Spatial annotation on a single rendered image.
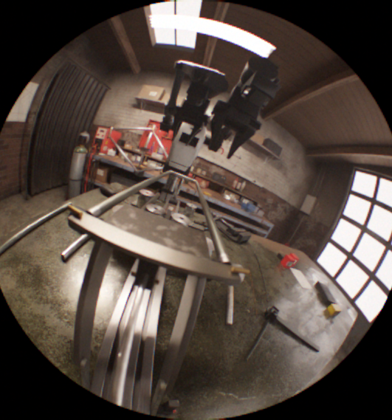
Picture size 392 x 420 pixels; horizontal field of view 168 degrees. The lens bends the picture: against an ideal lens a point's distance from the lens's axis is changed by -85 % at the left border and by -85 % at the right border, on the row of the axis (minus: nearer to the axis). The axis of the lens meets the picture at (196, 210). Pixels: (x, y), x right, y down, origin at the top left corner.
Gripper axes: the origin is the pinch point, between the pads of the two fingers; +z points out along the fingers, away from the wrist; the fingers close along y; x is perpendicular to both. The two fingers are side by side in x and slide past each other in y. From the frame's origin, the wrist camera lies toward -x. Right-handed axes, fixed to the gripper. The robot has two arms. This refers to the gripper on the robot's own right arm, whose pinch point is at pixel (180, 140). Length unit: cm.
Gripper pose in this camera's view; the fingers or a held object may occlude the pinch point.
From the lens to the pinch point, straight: 40.5
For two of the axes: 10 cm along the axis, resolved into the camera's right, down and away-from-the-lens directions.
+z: -3.9, 8.7, 3.2
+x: -0.2, -3.5, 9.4
